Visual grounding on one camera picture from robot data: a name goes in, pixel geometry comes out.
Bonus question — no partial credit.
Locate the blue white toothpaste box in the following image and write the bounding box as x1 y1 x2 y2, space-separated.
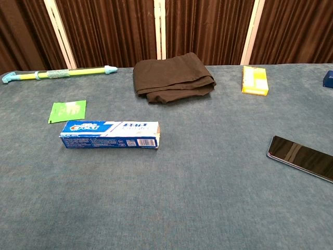
59 120 161 151

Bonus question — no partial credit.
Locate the yellow white small box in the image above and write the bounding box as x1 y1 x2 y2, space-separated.
241 65 270 97

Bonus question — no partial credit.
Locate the blue rectangular block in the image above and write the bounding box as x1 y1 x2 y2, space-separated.
322 70 333 89

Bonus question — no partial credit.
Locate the folded black cloth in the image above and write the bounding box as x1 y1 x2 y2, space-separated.
132 52 217 105

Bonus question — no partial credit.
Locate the blue carpet table mat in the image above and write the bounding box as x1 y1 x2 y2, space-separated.
0 63 333 250

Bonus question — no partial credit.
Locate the green sachet packet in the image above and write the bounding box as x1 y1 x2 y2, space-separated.
48 100 87 124

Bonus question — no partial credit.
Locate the yellow green pump squirter toy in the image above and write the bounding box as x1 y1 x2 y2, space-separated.
1 65 118 84

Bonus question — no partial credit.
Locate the brown pleated curtain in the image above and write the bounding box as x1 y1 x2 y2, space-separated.
0 0 333 76

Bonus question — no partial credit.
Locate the black smartphone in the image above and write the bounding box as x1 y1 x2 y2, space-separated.
266 135 333 183

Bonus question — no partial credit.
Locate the white partition post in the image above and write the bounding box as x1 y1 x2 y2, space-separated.
153 0 167 60
239 0 266 66
43 0 78 70

